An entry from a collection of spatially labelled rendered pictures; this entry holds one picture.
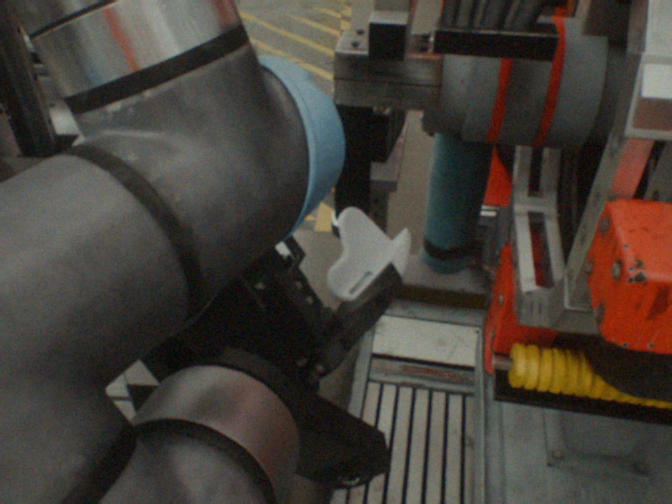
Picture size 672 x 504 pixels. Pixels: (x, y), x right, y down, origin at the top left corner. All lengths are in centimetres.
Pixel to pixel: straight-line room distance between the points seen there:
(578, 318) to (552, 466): 57
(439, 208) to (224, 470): 73
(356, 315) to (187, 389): 13
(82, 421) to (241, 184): 9
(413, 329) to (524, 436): 44
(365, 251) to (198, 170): 20
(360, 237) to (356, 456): 14
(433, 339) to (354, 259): 106
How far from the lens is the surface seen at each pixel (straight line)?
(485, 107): 66
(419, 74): 51
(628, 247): 44
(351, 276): 38
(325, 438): 34
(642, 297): 43
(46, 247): 19
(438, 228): 94
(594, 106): 68
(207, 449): 24
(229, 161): 22
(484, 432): 121
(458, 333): 146
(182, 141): 22
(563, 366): 82
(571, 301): 55
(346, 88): 52
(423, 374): 136
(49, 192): 20
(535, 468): 110
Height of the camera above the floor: 114
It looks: 40 degrees down
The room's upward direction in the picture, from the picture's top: straight up
